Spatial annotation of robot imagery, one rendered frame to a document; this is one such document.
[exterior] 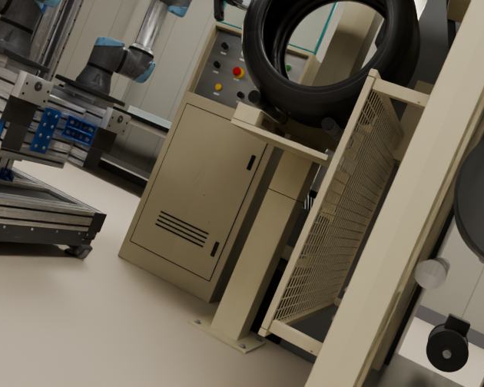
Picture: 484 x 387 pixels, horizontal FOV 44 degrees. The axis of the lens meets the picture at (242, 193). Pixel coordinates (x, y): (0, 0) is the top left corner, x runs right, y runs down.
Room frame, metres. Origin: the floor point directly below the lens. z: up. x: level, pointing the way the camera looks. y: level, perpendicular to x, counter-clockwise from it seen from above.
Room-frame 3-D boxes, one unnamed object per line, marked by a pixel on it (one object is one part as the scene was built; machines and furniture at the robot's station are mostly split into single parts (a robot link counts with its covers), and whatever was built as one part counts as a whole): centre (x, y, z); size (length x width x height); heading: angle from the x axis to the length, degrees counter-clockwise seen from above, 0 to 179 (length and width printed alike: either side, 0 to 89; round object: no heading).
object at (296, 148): (2.19, -0.10, 0.80); 0.37 x 0.36 x 0.02; 70
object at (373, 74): (1.86, -0.33, 0.65); 0.90 x 0.02 x 0.70; 160
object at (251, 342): (2.44, -0.17, 0.01); 0.27 x 0.27 x 0.02; 70
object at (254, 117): (2.24, 0.03, 0.84); 0.36 x 0.09 x 0.06; 160
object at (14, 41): (2.12, 0.96, 0.77); 0.15 x 0.15 x 0.10
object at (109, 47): (2.58, 0.76, 0.88); 0.13 x 0.12 x 0.14; 116
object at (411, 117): (2.27, -0.53, 1.05); 0.20 x 0.15 x 0.30; 160
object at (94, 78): (2.57, 0.77, 0.77); 0.15 x 0.15 x 0.10
